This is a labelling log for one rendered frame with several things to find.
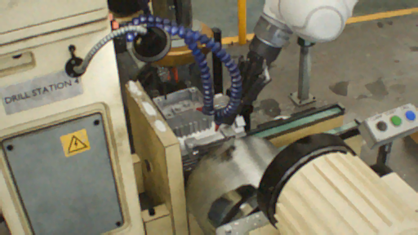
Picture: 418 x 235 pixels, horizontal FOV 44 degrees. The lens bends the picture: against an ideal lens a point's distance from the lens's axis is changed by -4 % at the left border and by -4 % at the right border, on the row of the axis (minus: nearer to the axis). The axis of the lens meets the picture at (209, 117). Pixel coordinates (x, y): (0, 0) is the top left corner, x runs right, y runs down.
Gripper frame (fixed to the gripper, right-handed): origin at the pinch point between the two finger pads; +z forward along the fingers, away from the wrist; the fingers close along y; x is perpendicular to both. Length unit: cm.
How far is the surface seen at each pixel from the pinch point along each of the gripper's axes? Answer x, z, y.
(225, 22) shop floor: 162, 36, -259
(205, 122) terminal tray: -5.6, 4.8, -0.7
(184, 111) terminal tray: -10.2, 4.7, -4.6
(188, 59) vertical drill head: -20.1, -11.2, 3.0
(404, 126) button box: 38.5, -15.3, 20.0
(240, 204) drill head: -13.4, 5.2, 32.0
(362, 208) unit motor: -20, -16, 60
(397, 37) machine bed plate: 113, -28, -57
